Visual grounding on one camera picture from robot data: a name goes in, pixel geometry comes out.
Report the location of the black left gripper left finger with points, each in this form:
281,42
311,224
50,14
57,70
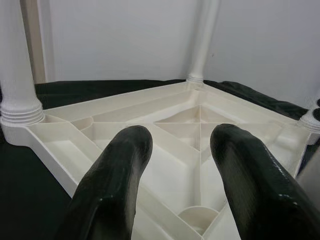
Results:
110,190

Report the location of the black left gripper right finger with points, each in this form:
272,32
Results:
255,190

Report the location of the white plastic children table top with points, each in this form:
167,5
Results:
175,140

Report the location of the white plastic table leg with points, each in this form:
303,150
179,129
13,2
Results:
203,40
17,75
311,120

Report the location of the white door frame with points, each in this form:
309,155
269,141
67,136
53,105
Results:
40,40

